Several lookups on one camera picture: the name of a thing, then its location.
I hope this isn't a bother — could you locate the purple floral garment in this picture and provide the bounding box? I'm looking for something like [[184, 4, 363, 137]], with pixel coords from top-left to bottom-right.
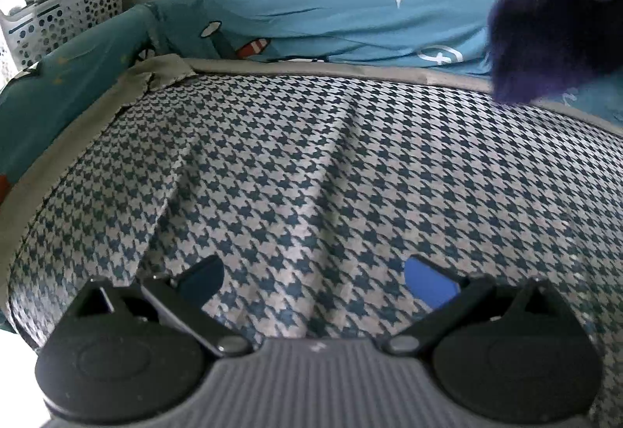
[[487, 0, 623, 106]]

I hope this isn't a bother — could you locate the white perforated plastic basket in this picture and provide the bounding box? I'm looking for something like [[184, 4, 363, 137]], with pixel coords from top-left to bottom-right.
[[0, 0, 126, 88]]

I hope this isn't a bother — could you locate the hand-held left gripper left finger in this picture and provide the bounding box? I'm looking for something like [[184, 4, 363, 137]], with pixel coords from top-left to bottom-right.
[[65, 255, 253, 357]]

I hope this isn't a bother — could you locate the blue cartoon-print bed sheet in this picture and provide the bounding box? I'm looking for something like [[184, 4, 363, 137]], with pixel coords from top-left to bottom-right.
[[0, 0, 623, 207]]

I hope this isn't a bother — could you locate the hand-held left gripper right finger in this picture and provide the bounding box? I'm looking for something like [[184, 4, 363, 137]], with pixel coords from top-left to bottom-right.
[[387, 256, 568, 356]]

